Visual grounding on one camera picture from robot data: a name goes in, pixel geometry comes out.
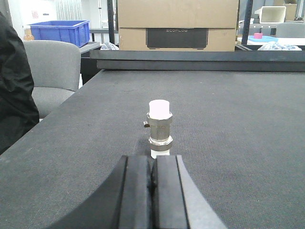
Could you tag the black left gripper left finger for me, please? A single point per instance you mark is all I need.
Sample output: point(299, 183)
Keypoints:
point(122, 201)

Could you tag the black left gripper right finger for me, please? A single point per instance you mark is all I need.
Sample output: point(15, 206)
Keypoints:
point(177, 201)

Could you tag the metal valve with white caps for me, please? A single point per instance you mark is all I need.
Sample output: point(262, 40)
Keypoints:
point(159, 119)

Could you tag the large cardboard box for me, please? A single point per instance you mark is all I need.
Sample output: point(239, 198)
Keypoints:
point(177, 25)

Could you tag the beige box far background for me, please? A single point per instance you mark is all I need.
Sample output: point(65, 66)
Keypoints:
point(271, 14)

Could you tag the grey office chair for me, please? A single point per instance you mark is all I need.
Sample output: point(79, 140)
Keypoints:
point(55, 68)

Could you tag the crumpled plastic bag left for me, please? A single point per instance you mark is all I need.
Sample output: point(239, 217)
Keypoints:
point(109, 46)

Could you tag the crumpled plastic bag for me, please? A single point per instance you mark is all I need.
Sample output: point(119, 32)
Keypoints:
point(109, 46)
point(276, 46)

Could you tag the blue plastic crate background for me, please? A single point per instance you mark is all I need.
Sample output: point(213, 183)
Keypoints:
point(71, 31)

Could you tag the light blue tray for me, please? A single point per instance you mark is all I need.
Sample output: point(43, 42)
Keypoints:
point(263, 39)

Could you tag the crumpled plastic bag right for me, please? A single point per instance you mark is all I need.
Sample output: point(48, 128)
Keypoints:
point(276, 46)

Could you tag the pink cylinder on tray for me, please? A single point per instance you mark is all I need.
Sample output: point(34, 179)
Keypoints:
point(257, 35)

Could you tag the black conveyor end rail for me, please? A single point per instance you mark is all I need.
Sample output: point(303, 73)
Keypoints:
point(237, 61)

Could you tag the black vertical post left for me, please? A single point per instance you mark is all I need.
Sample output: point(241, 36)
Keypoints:
point(111, 28)

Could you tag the black vertical post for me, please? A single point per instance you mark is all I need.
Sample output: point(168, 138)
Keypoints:
point(111, 28)
point(247, 18)

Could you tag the black vertical post right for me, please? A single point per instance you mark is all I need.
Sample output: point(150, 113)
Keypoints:
point(247, 18)

